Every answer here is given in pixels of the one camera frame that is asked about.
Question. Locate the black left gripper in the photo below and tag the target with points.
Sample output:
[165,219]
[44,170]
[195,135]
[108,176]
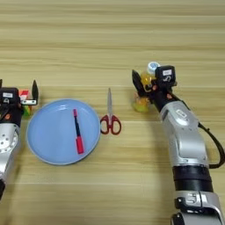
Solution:
[11,115]

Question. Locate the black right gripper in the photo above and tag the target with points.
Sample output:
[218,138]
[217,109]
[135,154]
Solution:
[162,96]

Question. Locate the orange juice bottle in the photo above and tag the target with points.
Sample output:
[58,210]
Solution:
[142,104]

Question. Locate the colourful puzzle cube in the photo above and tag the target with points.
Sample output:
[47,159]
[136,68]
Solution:
[25,93]

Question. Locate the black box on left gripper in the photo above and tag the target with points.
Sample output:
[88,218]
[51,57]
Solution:
[8,95]

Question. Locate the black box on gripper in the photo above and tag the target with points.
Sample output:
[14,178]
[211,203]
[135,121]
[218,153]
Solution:
[8,95]
[166,74]

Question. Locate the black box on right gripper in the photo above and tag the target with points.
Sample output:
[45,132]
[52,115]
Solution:
[166,74]

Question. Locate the light blue round plate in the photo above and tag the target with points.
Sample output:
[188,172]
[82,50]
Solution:
[52,134]

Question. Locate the red and black marker pen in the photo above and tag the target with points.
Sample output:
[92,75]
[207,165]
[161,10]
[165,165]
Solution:
[79,145]

